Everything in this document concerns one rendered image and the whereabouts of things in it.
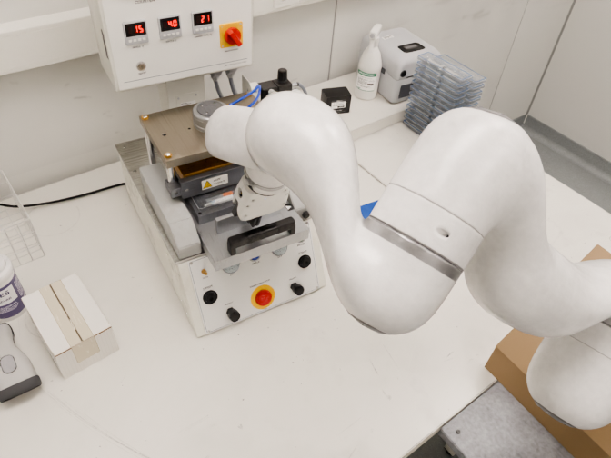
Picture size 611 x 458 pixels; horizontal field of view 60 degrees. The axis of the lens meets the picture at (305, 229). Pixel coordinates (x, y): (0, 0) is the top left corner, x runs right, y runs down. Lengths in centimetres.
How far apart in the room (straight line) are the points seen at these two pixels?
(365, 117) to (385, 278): 142
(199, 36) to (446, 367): 91
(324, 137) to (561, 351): 45
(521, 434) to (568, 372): 49
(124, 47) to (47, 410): 75
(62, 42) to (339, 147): 108
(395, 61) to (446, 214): 145
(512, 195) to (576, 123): 292
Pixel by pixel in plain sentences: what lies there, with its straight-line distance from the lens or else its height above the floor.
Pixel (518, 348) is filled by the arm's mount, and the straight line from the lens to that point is 121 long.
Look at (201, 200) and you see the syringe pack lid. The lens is 116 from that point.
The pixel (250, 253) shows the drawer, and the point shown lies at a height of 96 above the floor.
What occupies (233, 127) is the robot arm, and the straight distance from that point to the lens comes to 77.
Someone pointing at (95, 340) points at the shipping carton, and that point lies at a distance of 118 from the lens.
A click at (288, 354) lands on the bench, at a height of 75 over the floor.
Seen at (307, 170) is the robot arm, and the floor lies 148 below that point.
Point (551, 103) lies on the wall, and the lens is 346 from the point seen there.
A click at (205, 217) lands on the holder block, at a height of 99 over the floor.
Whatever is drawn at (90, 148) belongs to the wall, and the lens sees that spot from 169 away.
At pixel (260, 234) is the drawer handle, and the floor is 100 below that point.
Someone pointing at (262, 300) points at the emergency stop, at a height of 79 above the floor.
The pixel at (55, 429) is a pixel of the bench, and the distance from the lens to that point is 119.
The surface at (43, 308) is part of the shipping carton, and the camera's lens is 125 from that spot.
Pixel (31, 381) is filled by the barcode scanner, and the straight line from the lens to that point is 120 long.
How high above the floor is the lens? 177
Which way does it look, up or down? 45 degrees down
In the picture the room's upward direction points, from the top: 5 degrees clockwise
